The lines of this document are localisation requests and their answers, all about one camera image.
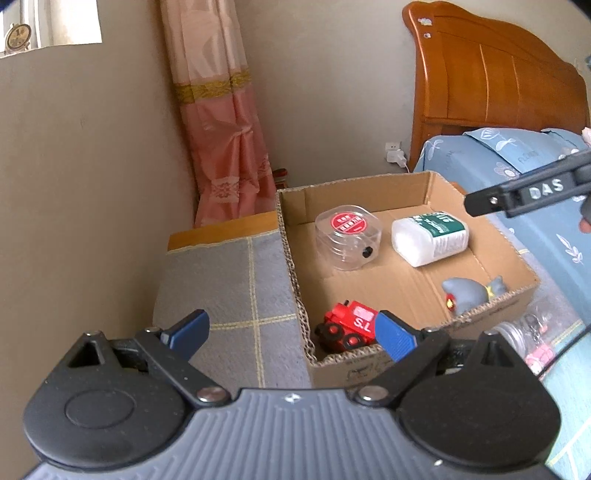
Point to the pink small toy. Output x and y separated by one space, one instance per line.
540 357

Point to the cardboard box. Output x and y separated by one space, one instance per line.
392 286

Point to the white bottle with green label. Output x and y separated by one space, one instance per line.
429 240

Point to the white wall socket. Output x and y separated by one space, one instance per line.
392 146

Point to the glass jar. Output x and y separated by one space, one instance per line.
515 339

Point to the clear plastic bag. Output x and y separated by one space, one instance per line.
561 314

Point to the red toy train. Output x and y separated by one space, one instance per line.
351 323

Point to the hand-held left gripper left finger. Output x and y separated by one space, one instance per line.
189 330

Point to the blue floral pillow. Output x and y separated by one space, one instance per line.
512 147

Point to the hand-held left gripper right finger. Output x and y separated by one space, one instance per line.
392 337

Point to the window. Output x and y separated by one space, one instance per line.
60 21

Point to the wooden table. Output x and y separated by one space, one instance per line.
207 233

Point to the person's right hand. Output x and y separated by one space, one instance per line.
585 227

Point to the clear container with red label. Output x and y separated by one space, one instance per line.
346 240

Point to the wooden bed headboard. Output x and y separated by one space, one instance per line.
485 69

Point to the grey shark toy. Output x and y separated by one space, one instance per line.
461 293

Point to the pink patterned curtain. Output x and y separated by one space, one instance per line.
217 115

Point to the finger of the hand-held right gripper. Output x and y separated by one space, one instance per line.
485 201

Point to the wall clock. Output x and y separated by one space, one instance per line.
18 37

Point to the white charger plug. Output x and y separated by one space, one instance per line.
395 159

